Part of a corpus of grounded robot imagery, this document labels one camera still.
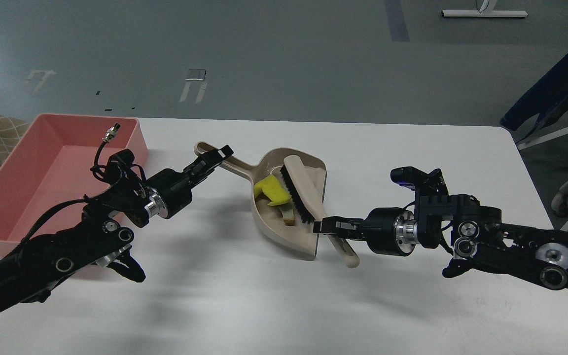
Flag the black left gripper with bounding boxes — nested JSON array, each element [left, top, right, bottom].
[[143, 144, 234, 219]]

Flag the pink plastic bin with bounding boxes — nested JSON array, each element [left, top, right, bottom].
[[0, 114, 148, 257]]

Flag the yellow sponge piece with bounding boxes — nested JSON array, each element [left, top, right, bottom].
[[253, 175, 292, 207]]

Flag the beige plastic dustpan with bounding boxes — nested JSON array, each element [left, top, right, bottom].
[[220, 147, 327, 260]]

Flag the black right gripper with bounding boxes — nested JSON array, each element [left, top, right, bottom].
[[313, 208, 419, 257]]

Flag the white stand base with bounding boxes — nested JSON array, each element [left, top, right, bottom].
[[440, 0, 529, 19]]

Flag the beige hand brush black bristles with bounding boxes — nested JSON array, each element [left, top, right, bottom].
[[281, 155, 360, 268]]

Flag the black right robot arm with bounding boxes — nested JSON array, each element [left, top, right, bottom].
[[313, 167, 568, 290]]

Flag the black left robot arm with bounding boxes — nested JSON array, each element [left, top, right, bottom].
[[0, 124, 234, 313]]

